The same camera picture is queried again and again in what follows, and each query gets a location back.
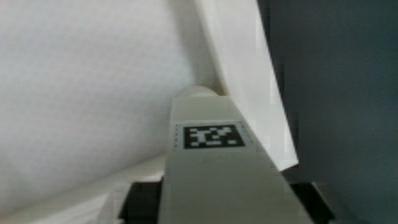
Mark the white desk leg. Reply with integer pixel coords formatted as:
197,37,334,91
158,86,314,224

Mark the white desk top tray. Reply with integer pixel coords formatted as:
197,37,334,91
0,0,296,224

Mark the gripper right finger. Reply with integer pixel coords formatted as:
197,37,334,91
291,183,334,224

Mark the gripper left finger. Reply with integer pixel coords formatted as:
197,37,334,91
119,182,161,224

